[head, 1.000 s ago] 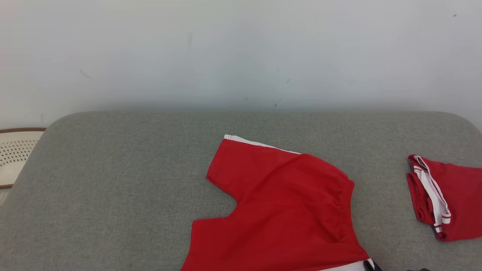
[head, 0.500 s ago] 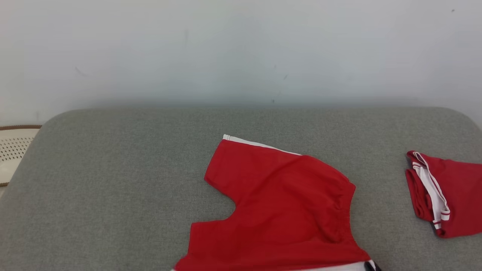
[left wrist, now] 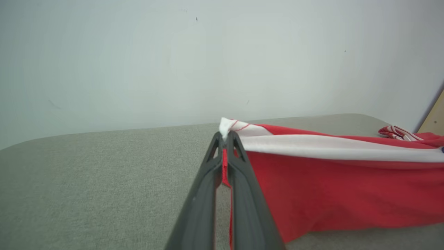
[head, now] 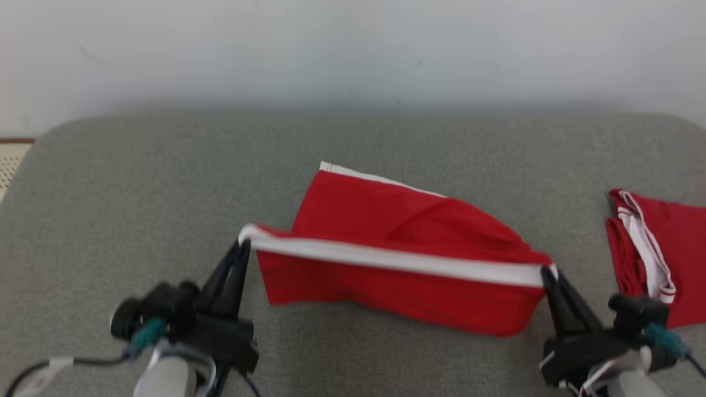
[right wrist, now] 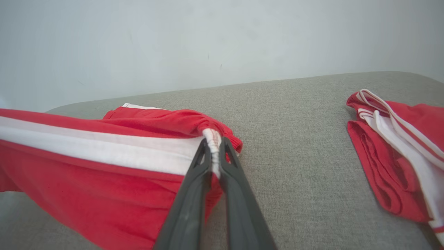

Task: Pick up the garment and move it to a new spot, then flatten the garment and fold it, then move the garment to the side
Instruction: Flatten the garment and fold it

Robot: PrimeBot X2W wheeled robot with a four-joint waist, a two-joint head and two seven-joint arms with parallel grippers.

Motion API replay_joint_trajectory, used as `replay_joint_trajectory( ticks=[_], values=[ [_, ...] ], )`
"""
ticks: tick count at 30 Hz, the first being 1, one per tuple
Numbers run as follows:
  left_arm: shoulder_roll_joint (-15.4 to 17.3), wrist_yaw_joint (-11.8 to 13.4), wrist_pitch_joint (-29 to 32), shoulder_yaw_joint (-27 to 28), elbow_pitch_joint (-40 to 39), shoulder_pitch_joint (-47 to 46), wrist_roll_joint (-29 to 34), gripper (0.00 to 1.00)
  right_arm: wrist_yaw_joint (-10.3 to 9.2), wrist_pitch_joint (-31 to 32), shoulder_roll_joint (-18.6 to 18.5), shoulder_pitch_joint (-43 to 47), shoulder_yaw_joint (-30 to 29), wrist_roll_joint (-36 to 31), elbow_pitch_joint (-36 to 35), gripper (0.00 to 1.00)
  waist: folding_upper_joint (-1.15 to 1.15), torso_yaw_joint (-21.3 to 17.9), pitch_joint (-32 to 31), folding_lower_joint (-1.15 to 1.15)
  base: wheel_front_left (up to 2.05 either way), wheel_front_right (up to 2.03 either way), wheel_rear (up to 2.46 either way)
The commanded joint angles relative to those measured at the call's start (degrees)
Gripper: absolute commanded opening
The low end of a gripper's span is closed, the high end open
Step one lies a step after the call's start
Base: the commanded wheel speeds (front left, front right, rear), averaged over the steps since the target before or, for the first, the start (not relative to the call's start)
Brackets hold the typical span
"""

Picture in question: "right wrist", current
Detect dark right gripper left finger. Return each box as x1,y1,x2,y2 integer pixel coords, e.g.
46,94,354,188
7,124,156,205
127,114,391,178
154,139,213,250

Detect grey fabric sofa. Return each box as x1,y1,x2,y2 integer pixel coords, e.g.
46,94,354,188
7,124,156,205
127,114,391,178
0,71,444,250

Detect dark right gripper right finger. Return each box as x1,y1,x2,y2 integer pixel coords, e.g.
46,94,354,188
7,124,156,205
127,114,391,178
219,137,277,250

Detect red Bulls jersey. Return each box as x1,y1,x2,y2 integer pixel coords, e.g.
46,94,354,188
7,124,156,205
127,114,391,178
346,89,444,245

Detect red shorts with white stripe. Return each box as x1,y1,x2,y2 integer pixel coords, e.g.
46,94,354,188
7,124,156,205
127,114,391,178
0,103,244,250

